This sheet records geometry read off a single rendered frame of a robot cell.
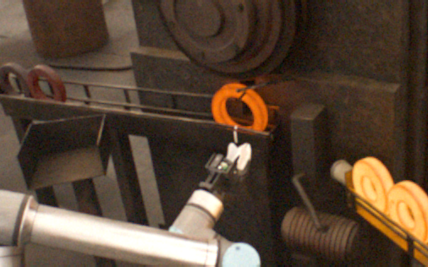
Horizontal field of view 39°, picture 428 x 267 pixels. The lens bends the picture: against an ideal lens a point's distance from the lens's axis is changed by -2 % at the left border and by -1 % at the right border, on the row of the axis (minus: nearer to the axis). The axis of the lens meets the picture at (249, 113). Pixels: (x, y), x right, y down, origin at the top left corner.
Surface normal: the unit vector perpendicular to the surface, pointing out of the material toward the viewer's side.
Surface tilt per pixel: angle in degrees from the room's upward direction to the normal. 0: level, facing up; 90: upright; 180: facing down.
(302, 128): 90
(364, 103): 90
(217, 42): 90
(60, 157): 5
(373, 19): 90
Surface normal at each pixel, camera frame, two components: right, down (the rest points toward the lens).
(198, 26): -0.50, 0.46
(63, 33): 0.18, 0.46
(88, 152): -0.18, -0.86
